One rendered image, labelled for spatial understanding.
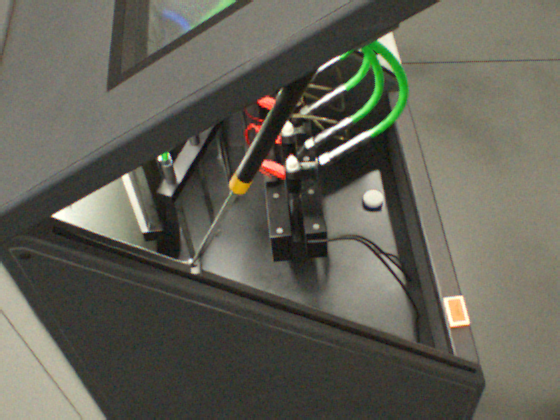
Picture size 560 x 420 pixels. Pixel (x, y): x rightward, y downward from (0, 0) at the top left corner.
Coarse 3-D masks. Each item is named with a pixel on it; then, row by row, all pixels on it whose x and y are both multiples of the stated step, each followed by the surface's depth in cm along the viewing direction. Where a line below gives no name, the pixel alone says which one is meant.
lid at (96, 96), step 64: (64, 0) 78; (128, 0) 71; (192, 0) 66; (256, 0) 57; (320, 0) 52; (384, 0) 50; (0, 64) 80; (64, 64) 71; (128, 64) 66; (192, 64) 58; (256, 64) 53; (320, 64) 54; (0, 128) 72; (64, 128) 64; (128, 128) 58; (192, 128) 58; (0, 192) 65; (64, 192) 63
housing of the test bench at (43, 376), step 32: (0, 0) 86; (0, 32) 82; (0, 288) 77; (0, 320) 83; (32, 320) 83; (0, 352) 89; (32, 352) 90; (0, 384) 96; (32, 384) 96; (64, 384) 97; (0, 416) 104; (32, 416) 105; (64, 416) 106; (96, 416) 106
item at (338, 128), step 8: (368, 48) 110; (368, 56) 112; (376, 56) 112; (376, 64) 113; (376, 72) 114; (376, 80) 116; (376, 88) 117; (376, 96) 118; (368, 104) 120; (360, 112) 122; (368, 112) 121; (344, 120) 123; (352, 120) 123; (328, 128) 125; (336, 128) 124; (344, 128) 124; (312, 136) 127; (320, 136) 125; (328, 136) 125; (192, 144) 123; (312, 144) 126; (320, 144) 126
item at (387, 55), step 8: (376, 48) 100; (384, 48) 100; (384, 56) 101; (392, 56) 102; (392, 64) 102; (400, 64) 103; (400, 72) 104; (400, 80) 105; (400, 88) 107; (408, 88) 107; (400, 96) 108; (400, 104) 109; (392, 112) 111; (400, 112) 110; (384, 120) 112; (392, 120) 111; (376, 128) 113; (384, 128) 113; (160, 160) 115; (168, 160) 114
